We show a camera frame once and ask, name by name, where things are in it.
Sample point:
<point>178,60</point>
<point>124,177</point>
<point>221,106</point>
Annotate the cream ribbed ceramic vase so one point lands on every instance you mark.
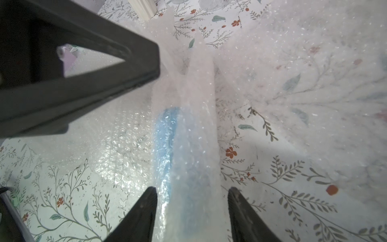
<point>145,9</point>

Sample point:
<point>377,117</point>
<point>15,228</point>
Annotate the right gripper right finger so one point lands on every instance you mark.
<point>246,225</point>

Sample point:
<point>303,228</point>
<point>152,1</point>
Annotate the bubble item front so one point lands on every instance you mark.
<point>185,147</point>

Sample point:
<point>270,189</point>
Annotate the bubble purple vase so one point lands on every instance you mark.
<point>318,71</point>

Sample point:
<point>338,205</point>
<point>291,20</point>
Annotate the bubble item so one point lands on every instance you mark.
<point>114,139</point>
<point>185,147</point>

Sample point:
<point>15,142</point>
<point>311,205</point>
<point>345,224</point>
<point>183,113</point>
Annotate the lilac tape roll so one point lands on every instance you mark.
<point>67,58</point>

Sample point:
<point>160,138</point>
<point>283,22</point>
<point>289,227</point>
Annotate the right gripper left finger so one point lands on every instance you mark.
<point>138,224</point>

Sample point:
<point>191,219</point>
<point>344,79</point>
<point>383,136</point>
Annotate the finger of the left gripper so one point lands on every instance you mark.
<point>36,98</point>

